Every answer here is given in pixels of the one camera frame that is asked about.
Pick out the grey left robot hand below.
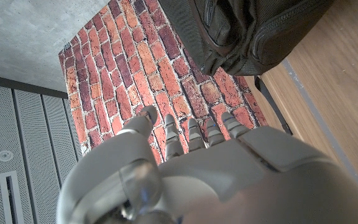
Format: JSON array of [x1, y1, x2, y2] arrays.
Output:
[[55, 105, 358, 224]]

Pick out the black backpack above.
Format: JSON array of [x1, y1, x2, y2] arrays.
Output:
[[157, 0, 335, 135]]

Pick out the red brick printed backdrop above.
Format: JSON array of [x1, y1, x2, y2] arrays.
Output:
[[57, 0, 269, 166]]

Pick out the ceiling air slot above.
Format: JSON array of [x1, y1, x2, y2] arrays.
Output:
[[0, 170, 26, 224]]

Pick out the round white ceiling sensor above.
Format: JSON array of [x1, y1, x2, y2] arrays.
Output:
[[0, 150, 14, 162]]

